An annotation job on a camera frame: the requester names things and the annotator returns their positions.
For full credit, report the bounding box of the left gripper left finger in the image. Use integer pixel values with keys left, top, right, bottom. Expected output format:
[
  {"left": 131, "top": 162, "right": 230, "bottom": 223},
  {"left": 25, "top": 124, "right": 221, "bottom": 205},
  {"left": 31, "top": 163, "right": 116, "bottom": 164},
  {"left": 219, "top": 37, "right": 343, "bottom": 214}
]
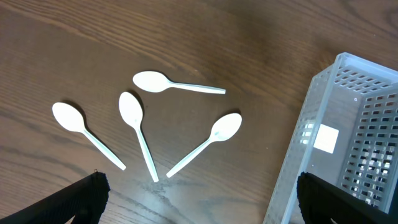
[{"left": 1, "top": 172, "right": 110, "bottom": 224}]

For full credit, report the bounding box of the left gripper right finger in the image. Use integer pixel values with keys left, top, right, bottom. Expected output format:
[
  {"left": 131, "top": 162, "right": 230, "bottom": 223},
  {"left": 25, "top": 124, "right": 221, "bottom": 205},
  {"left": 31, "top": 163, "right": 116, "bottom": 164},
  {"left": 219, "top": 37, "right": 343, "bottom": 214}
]
[{"left": 297, "top": 172, "right": 397, "bottom": 224}]

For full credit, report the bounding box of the white plastic spoon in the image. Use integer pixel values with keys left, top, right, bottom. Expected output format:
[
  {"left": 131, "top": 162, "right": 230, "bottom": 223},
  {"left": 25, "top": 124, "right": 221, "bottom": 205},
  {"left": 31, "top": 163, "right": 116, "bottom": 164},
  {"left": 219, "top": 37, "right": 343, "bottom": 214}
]
[
  {"left": 119, "top": 91, "right": 159, "bottom": 182},
  {"left": 132, "top": 71, "right": 226, "bottom": 95},
  {"left": 52, "top": 102, "right": 126, "bottom": 170},
  {"left": 166, "top": 113, "right": 243, "bottom": 178}
]

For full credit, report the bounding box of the clear plastic basket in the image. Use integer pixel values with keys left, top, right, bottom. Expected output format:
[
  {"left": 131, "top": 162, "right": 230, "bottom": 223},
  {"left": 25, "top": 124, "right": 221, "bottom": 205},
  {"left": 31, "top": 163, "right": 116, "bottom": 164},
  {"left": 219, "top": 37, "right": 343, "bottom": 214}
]
[{"left": 264, "top": 53, "right": 397, "bottom": 223}]

